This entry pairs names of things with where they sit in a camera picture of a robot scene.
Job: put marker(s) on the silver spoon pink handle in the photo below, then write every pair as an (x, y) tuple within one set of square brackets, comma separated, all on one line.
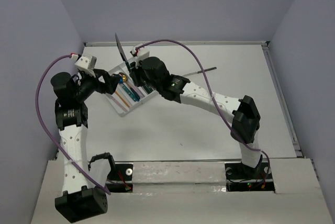
[(139, 92)]

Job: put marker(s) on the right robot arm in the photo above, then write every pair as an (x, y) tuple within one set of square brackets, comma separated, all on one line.
[(241, 115)]

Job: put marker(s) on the dark slim knife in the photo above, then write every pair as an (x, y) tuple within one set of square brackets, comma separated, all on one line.
[(200, 71)]

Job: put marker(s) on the blue spoon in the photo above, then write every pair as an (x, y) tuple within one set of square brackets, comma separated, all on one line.
[(129, 90)]

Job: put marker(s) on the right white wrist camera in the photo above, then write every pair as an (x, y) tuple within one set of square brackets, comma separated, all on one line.
[(140, 52)]

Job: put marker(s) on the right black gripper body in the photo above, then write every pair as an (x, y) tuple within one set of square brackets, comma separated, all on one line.
[(140, 75)]

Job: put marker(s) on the knife with teal handle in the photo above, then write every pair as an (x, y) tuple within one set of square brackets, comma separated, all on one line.
[(122, 53)]

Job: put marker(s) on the white divided cutlery tray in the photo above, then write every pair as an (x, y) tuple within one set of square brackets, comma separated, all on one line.
[(127, 96)]

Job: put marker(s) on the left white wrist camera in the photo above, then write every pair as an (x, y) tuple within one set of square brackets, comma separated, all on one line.
[(85, 63)]

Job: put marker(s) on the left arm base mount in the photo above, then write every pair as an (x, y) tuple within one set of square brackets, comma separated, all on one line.
[(116, 176)]

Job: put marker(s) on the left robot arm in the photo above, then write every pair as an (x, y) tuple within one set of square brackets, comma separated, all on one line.
[(84, 190)]

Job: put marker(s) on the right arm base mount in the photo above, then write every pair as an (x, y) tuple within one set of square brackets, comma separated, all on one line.
[(241, 178)]

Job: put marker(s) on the fork with teal handle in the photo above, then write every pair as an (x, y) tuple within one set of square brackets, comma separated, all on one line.
[(148, 89)]

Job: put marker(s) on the gold spoon teal handle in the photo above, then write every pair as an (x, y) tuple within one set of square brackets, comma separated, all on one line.
[(125, 80)]

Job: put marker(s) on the silver spoon teal handle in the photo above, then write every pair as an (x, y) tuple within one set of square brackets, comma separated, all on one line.
[(129, 93)]

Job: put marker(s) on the orange plastic knife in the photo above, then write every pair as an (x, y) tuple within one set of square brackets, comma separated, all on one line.
[(122, 99)]

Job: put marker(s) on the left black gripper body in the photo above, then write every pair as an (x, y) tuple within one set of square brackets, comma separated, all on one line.
[(88, 84)]

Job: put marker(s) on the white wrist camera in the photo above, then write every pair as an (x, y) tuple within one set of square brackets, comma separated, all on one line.
[(85, 63), (140, 52)]

